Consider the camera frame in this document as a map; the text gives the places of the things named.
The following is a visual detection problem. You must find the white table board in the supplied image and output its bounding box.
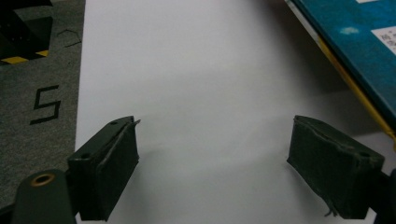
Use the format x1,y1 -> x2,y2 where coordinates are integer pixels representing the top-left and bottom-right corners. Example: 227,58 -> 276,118
74,0 -> 396,224

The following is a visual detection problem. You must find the blue book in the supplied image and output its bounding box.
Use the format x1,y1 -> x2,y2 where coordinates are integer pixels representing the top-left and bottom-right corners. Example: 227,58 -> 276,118
284,0 -> 396,141

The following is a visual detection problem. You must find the black stand base striped tape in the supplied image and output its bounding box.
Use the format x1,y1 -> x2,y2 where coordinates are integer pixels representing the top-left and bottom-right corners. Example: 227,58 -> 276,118
0,0 -> 54,65

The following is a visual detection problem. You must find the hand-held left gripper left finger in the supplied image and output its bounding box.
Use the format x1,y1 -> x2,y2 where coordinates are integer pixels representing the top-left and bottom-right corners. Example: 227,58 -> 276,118
66,115 -> 142,222

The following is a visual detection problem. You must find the thin black wire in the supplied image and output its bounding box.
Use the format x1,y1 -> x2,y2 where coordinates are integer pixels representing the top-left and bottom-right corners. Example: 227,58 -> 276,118
56,28 -> 83,49

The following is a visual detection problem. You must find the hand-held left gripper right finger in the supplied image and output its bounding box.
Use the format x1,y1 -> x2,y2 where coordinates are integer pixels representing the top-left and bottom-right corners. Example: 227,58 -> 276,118
286,115 -> 386,220

